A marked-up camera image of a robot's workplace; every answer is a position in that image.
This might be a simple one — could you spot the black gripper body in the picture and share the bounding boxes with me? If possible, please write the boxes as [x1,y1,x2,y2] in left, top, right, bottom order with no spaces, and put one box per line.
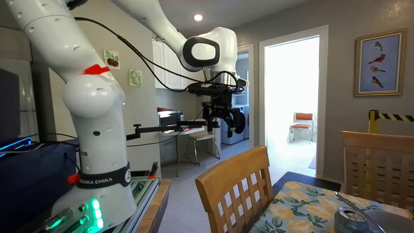
[201,91,238,122]

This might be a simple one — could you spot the wooden lattice back chair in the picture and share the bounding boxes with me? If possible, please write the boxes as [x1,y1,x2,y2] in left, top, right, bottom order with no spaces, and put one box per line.
[340,129,414,212]
[194,144,275,233]

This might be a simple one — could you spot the orange folding chair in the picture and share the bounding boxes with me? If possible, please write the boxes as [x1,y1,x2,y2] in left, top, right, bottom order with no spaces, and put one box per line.
[288,111,315,143]

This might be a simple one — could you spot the white washing machine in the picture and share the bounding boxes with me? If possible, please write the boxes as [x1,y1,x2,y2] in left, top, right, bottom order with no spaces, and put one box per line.
[220,104,251,146]

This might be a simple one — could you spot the white small desk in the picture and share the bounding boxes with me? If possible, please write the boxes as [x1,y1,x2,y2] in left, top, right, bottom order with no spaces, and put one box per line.
[159,125,221,178]

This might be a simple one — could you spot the black countertop appliance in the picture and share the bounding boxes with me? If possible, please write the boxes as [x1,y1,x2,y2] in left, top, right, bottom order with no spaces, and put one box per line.
[156,108,185,129]

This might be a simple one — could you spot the black clamp orange tips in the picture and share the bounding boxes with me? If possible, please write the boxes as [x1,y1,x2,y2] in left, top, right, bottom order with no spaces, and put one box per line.
[129,160,159,181]

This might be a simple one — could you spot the wooden edged robot stand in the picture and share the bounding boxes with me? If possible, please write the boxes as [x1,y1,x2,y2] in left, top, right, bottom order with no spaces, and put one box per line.
[113,176,172,233]

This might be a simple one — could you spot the lemon print tablecloth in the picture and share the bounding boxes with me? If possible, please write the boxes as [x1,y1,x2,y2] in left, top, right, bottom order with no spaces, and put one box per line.
[248,179,414,233]

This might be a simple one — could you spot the silver drink can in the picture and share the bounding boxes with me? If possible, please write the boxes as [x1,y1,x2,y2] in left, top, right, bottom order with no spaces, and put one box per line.
[333,207,370,233]

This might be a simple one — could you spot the framed bird picture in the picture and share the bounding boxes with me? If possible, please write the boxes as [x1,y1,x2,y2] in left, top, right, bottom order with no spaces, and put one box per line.
[353,28,407,98]

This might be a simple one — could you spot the dark blue bag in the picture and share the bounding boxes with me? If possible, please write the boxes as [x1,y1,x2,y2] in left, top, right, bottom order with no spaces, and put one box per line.
[0,139,80,233]

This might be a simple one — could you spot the grey metal bowl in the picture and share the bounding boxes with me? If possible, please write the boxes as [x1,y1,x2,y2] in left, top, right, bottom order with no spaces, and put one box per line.
[335,191,414,233]

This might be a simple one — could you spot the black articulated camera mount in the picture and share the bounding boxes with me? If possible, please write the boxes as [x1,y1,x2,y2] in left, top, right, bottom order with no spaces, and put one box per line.
[125,117,217,142]

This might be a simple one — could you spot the white wall cabinets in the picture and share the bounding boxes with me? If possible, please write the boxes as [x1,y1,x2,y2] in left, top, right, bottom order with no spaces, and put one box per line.
[151,38,205,91]

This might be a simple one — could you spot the green wall picture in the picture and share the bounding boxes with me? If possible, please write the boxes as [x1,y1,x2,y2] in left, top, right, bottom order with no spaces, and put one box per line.
[128,68,143,89]

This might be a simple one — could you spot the white door frame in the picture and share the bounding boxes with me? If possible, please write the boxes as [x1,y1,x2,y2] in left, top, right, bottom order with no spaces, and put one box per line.
[257,24,330,178]

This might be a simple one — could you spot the cherry wall picture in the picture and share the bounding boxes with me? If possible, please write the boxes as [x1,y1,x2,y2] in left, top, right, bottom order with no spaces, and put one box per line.
[102,47,121,71]

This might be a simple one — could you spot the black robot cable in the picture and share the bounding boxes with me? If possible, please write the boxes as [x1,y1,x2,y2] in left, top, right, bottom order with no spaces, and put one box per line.
[73,15,243,94]

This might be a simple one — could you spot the yellow black barrier post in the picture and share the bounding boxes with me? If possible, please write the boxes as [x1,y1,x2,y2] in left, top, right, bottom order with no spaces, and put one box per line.
[367,108,414,134]

